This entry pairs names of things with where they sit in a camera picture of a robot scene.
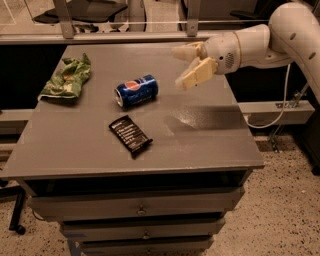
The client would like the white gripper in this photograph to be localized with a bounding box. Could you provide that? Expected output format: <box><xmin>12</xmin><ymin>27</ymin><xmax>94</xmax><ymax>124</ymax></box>
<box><xmin>172</xmin><ymin>32</ymin><xmax>241</xmax><ymax>90</ymax></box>

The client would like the blue pepsi can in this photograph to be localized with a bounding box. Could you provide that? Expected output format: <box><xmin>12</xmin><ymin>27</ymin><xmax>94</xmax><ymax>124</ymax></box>
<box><xmin>114</xmin><ymin>75</ymin><xmax>158</xmax><ymax>108</ymax></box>

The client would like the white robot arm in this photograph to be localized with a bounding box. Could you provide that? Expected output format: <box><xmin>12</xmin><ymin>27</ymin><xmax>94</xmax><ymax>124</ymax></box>
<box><xmin>172</xmin><ymin>2</ymin><xmax>320</xmax><ymax>102</ymax></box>

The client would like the black snack bar wrapper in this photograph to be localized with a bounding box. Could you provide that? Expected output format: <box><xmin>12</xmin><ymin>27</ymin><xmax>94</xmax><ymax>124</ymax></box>
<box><xmin>109</xmin><ymin>115</ymin><xmax>153</xmax><ymax>158</ymax></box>

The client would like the black chair behind glass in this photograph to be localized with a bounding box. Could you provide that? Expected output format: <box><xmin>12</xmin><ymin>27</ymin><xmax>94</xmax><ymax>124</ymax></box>
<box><xmin>32</xmin><ymin>0</ymin><xmax>128</xmax><ymax>33</ymax></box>

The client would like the grey drawer cabinet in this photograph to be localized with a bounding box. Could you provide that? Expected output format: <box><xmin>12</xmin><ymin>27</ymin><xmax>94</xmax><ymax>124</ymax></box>
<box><xmin>3</xmin><ymin>43</ymin><xmax>263</xmax><ymax>256</ymax></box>

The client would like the green chip bag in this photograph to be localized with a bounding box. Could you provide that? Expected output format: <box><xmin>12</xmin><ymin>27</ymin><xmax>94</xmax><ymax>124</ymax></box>
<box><xmin>38</xmin><ymin>53</ymin><xmax>91</xmax><ymax>100</ymax></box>

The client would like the bottom grey drawer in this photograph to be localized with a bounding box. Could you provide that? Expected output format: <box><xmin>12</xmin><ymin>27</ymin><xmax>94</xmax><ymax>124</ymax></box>
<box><xmin>80</xmin><ymin>236</ymin><xmax>213</xmax><ymax>256</ymax></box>

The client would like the grey drawer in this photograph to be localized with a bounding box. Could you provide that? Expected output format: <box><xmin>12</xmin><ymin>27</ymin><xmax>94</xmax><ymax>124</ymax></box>
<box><xmin>61</xmin><ymin>218</ymin><xmax>225</xmax><ymax>242</ymax></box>
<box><xmin>28</xmin><ymin>187</ymin><xmax>244</xmax><ymax>221</ymax></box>
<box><xmin>80</xmin><ymin>236</ymin><xmax>213</xmax><ymax>256</ymax></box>

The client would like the top grey drawer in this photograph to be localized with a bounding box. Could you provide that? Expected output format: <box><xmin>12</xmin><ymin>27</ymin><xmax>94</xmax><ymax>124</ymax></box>
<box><xmin>28</xmin><ymin>187</ymin><xmax>244</xmax><ymax>221</ymax></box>

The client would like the middle grey drawer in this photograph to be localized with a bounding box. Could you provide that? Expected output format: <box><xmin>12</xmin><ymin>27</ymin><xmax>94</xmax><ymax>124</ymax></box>
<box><xmin>61</xmin><ymin>218</ymin><xmax>225</xmax><ymax>242</ymax></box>

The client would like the black office chair base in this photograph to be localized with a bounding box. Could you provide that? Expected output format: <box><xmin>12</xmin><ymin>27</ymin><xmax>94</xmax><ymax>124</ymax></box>
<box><xmin>0</xmin><ymin>179</ymin><xmax>26</xmax><ymax>235</ymax></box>

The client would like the white cable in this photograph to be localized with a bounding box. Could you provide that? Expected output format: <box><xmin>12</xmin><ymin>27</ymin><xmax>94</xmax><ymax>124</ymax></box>
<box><xmin>246</xmin><ymin>63</ymin><xmax>292</xmax><ymax>130</ymax></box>

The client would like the grey metal rail frame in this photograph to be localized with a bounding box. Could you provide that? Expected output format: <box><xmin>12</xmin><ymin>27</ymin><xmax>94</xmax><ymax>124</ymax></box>
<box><xmin>0</xmin><ymin>0</ymin><xmax>316</xmax><ymax>46</ymax></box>

